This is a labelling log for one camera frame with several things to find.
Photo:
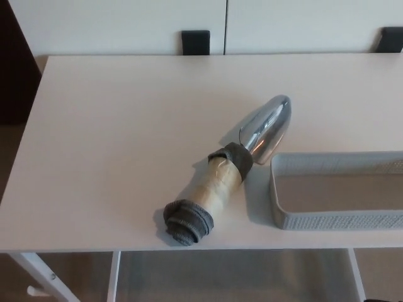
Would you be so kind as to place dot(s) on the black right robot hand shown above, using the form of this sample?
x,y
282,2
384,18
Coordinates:
x,y
385,300

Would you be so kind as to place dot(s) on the white desk leg frame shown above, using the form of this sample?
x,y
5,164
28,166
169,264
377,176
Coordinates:
x,y
37,270
357,277

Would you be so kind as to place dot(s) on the dark brown furniture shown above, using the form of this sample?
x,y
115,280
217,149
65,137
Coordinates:
x,y
15,63

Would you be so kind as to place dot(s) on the grey perforated plastic container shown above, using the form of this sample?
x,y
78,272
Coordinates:
x,y
330,220

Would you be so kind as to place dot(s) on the white hook on desk leg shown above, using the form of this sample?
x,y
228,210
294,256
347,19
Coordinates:
x,y
33,290

